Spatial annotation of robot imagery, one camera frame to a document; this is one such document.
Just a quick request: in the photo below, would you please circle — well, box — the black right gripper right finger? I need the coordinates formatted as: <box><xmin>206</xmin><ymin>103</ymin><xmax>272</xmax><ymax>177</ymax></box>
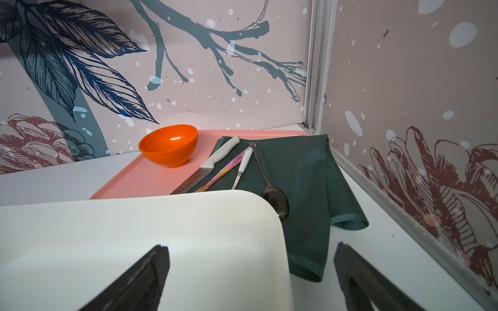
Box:
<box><xmin>334</xmin><ymin>242</ymin><xmax>423</xmax><ymax>310</ymax></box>

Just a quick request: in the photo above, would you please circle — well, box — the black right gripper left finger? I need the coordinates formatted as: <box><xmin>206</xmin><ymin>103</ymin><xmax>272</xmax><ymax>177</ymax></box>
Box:
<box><xmin>81</xmin><ymin>245</ymin><xmax>170</xmax><ymax>310</ymax></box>

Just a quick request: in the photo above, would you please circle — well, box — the white plastic storage box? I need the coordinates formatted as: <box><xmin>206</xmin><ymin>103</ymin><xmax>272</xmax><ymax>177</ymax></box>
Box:
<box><xmin>1</xmin><ymin>190</ymin><xmax>293</xmax><ymax>310</ymax></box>

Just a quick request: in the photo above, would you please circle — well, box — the pink plastic tray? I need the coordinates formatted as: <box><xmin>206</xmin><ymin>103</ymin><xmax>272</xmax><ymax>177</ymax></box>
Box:
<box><xmin>91</xmin><ymin>130</ymin><xmax>306</xmax><ymax>200</ymax></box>

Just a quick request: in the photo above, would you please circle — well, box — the metal spoon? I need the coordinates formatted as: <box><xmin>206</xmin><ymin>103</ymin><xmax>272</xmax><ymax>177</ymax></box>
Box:
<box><xmin>249</xmin><ymin>142</ymin><xmax>290</xmax><ymax>221</ymax></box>

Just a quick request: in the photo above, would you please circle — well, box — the colourful patterned knife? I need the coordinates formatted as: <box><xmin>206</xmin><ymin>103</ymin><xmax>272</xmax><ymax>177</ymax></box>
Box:
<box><xmin>196</xmin><ymin>151</ymin><xmax>245</xmax><ymax>193</ymax></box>

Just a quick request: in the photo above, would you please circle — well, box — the orange plastic bowl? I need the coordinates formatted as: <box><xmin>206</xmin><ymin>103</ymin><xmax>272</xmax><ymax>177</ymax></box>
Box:
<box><xmin>138</xmin><ymin>124</ymin><xmax>198</xmax><ymax>168</ymax></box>

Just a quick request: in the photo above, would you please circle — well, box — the white handled kitchen knife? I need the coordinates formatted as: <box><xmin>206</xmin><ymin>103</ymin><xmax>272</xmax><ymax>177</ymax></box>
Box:
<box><xmin>171</xmin><ymin>136</ymin><xmax>240</xmax><ymax>194</ymax></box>

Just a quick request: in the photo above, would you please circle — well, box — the small white handled utensil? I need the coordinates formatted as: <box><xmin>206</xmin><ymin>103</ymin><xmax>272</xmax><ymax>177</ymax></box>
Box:
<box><xmin>232</xmin><ymin>146</ymin><xmax>253</xmax><ymax>190</ymax></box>

